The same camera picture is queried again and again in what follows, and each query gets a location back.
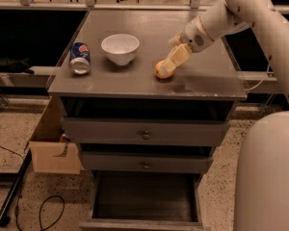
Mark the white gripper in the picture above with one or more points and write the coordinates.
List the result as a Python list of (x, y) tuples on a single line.
[(193, 34)]

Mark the orange fruit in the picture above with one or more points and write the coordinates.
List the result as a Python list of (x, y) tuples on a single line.
[(161, 74)]

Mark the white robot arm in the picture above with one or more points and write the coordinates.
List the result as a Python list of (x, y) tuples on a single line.
[(262, 178)]

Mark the brass top drawer knob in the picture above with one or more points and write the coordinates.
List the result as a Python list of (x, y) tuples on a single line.
[(145, 135)]

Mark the brass drawer knob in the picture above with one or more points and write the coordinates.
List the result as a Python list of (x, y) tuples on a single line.
[(145, 135), (146, 165)]

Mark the grey wooden drawer cabinet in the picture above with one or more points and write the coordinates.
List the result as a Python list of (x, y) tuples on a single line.
[(206, 88)]

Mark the brass middle drawer knob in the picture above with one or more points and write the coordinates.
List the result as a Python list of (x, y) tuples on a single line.
[(146, 165)]

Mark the grey top drawer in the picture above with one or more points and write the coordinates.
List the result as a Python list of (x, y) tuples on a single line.
[(129, 131)]

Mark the grey middle drawer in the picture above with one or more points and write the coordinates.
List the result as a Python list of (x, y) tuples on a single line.
[(134, 162)]

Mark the grey open bottom drawer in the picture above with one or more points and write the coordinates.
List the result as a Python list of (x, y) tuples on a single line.
[(143, 201)]

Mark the white ceramic bowl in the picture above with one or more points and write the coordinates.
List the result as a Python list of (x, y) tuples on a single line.
[(120, 49)]

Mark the blue pepsi can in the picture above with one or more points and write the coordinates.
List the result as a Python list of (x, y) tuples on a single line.
[(79, 58)]

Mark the black object on ledge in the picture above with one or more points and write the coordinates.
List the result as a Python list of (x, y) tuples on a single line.
[(15, 66)]

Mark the cardboard box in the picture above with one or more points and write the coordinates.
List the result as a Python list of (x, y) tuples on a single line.
[(51, 151)]

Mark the black bar on floor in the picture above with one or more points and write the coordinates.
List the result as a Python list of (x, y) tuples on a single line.
[(16, 184)]

